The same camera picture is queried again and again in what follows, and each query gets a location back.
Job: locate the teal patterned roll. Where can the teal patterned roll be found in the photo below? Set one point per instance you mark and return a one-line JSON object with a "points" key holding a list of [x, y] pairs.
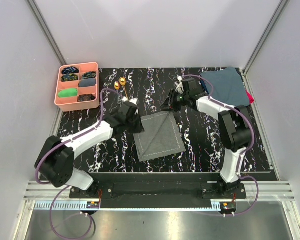
{"points": [[89, 75]]}

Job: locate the blue grey folded cloth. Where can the blue grey folded cloth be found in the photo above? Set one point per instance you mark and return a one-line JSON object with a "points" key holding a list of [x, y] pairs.
{"points": [[228, 86]]}

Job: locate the magenta folded cloth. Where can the magenta folded cloth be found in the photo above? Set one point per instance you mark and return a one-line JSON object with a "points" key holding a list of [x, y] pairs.
{"points": [[250, 97]]}

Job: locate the pink compartment organizer tray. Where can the pink compartment organizer tray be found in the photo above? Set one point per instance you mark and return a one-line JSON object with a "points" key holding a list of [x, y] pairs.
{"points": [[78, 87]]}

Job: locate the grey rolled cloth in tray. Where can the grey rolled cloth in tray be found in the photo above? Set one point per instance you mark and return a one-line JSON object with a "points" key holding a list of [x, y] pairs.
{"points": [[84, 83]]}

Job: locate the blue patterned roll top left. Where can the blue patterned roll top left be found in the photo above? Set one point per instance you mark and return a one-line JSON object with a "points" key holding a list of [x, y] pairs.
{"points": [[69, 70]]}

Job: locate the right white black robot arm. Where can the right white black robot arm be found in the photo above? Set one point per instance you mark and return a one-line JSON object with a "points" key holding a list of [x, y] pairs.
{"points": [[236, 131]]}

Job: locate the grey stitched cloth napkin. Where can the grey stitched cloth napkin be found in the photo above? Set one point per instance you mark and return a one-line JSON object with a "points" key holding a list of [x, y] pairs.
{"points": [[161, 137]]}

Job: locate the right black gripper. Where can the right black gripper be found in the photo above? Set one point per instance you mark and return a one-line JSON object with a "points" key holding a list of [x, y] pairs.
{"points": [[169, 104]]}

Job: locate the white slotted cable duct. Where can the white slotted cable duct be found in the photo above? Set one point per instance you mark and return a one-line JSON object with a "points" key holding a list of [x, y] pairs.
{"points": [[130, 205]]}

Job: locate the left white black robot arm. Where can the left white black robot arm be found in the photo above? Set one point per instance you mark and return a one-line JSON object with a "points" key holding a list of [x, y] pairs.
{"points": [[56, 159]]}

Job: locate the green rolled cloth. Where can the green rolled cloth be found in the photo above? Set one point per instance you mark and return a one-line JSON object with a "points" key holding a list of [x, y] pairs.
{"points": [[68, 92]]}

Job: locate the yellow blue patterned roll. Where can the yellow blue patterned roll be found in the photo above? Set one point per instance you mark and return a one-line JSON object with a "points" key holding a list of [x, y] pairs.
{"points": [[69, 77]]}

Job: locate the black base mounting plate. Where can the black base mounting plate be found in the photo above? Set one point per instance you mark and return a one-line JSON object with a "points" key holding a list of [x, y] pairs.
{"points": [[173, 187]]}

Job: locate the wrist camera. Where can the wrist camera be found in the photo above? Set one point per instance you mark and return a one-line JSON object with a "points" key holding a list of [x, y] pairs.
{"points": [[179, 85], [134, 101]]}

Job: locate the brown patterned roll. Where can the brown patterned roll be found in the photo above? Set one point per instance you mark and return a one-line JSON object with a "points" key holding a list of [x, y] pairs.
{"points": [[86, 98]]}

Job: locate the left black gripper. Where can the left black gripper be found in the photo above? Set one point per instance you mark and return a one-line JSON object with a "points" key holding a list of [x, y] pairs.
{"points": [[139, 128]]}

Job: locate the gold spoon teal handle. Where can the gold spoon teal handle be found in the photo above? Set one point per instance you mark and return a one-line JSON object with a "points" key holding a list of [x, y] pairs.
{"points": [[117, 87]]}

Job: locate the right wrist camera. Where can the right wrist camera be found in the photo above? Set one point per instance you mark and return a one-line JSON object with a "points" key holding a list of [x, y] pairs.
{"points": [[179, 85]]}

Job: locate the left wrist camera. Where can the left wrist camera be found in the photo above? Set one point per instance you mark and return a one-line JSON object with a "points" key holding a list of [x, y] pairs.
{"points": [[134, 101]]}

